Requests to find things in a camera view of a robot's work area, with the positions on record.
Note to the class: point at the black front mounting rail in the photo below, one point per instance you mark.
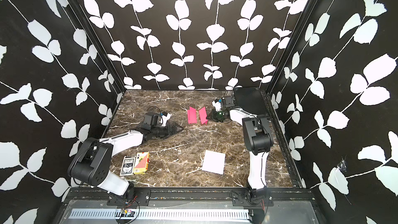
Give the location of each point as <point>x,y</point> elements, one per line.
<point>146,196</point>

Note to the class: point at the pink square paper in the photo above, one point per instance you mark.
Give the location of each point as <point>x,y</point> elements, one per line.
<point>203,116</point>
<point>192,115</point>

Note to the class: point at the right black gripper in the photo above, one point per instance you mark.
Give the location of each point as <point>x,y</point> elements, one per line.
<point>214,115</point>

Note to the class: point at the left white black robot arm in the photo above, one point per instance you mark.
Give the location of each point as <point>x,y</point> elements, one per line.
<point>91,163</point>

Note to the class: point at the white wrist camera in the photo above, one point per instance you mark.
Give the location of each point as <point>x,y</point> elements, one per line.
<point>165,117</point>
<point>217,104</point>

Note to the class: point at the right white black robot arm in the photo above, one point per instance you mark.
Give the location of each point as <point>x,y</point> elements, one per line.
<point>257,140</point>

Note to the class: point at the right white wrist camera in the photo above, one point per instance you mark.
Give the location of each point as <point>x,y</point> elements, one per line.
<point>217,104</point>

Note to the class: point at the white perforated strip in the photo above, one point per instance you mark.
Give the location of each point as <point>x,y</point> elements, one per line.
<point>238,215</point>

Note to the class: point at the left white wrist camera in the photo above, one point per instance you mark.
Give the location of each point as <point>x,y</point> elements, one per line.
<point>165,117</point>

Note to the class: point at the small circuit board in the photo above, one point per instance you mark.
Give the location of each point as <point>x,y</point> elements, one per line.
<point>125,213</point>

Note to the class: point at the black white card deck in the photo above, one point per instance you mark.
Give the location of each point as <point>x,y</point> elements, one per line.
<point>127,166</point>

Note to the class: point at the yellow red card box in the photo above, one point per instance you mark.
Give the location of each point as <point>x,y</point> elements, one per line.
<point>141,163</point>

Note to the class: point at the black carrying case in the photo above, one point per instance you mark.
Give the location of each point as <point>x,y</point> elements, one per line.
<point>249,100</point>

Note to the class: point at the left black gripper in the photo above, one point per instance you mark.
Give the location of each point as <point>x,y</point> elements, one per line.
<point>173,131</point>

